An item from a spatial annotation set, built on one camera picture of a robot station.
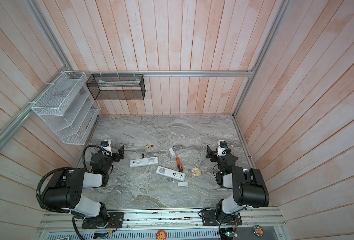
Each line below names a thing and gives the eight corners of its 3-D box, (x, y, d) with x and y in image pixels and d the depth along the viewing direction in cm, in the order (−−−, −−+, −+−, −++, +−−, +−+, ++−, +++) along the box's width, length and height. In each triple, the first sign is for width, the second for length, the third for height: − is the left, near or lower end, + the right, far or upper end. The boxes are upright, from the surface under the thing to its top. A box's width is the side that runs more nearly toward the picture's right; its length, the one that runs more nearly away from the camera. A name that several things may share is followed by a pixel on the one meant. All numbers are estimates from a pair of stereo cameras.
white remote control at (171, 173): (155, 174, 91) (155, 172, 89) (158, 166, 94) (158, 165, 92) (184, 182, 88) (184, 180, 86) (186, 174, 91) (186, 173, 89)
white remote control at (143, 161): (130, 167, 94) (129, 165, 92) (130, 161, 97) (129, 159, 95) (158, 163, 95) (158, 162, 94) (157, 157, 98) (157, 156, 96)
